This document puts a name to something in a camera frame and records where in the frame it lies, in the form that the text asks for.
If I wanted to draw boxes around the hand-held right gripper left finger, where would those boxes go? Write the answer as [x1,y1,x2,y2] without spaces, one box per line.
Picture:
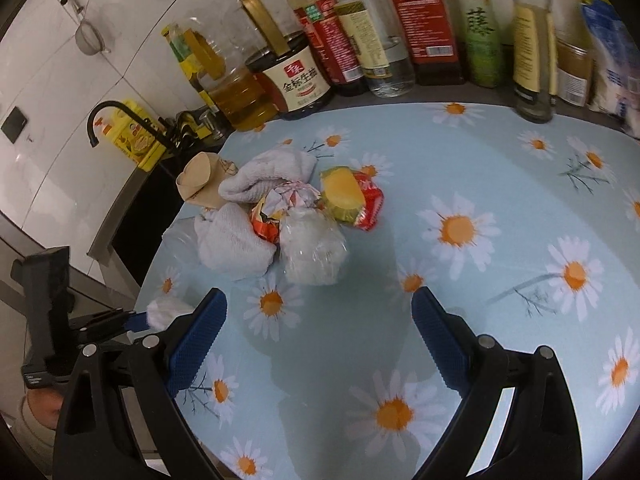
[52,287,228,480]

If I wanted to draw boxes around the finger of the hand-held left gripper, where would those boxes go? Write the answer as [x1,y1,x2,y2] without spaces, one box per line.
[102,309,151,335]

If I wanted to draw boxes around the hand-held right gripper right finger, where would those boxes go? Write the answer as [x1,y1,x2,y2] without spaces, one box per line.
[410,287,583,480]

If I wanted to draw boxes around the white tissue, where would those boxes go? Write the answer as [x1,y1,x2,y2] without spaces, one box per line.
[146,296,193,332]

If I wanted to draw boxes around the white towel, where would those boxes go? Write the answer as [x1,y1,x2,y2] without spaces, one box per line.
[192,147,318,278]

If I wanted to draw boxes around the clear plastic bag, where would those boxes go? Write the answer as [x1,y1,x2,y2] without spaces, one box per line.
[280,207,348,287]

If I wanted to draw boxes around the red snack wrapper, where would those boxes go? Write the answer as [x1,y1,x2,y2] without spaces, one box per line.
[345,170,387,232]

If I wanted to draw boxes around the brown paper cup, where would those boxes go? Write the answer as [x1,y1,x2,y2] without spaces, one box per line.
[175,152,238,208]

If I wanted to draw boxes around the red white wrapper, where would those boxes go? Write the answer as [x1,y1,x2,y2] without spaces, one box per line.
[247,182,321,246]

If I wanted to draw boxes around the green yellow packet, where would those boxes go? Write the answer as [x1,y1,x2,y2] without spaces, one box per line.
[320,166,368,223]

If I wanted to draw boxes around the person's left forearm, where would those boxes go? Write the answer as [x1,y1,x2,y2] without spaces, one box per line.
[9,400,56,463]

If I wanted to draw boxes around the person's left hand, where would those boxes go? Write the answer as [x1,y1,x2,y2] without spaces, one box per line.
[24,389,63,431]

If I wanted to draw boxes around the daisy print table mat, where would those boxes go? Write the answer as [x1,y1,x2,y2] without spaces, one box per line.
[132,100,640,480]

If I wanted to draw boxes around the black sink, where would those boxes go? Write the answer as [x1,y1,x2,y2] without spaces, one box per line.
[87,157,196,306]

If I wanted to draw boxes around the yellow box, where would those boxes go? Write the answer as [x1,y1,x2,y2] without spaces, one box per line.
[97,100,166,171]

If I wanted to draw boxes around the black yellow cloth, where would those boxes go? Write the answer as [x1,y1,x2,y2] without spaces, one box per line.
[160,110,211,150]

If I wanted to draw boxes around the small clear glass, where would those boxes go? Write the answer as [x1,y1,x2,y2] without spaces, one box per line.
[200,110,228,141]

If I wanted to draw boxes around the black faucet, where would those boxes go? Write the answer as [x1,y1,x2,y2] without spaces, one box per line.
[86,101,173,161]

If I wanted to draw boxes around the large clear oil jug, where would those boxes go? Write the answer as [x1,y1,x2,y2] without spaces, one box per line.
[192,0,281,132]

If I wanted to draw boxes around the green yellow label oil bottle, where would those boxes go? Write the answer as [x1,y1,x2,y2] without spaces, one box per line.
[161,22,221,111]

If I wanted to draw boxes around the dark soy sauce jug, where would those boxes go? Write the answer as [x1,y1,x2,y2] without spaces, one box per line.
[237,0,337,121]

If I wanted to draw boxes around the hanging metal strainer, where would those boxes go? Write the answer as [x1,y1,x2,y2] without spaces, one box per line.
[60,0,112,56]

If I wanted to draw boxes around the jar with pale label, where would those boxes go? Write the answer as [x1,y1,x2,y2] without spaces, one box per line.
[552,35,596,108]

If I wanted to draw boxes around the clear bottle yellow label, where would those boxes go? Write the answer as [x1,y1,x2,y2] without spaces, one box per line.
[332,0,417,98]

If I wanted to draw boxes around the slim bottle yellow label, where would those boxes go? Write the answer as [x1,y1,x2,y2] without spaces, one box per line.
[500,0,558,123]

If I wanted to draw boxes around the dark bottle red label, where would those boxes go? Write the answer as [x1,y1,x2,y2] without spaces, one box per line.
[385,0,468,86]

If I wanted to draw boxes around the red label sauce bottle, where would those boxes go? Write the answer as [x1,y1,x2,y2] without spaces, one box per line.
[275,0,368,97]

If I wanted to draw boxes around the blue white bag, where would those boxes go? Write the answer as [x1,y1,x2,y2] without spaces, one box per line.
[577,0,640,141]

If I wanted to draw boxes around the black wall socket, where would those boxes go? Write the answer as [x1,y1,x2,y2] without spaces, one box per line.
[1,106,27,142]

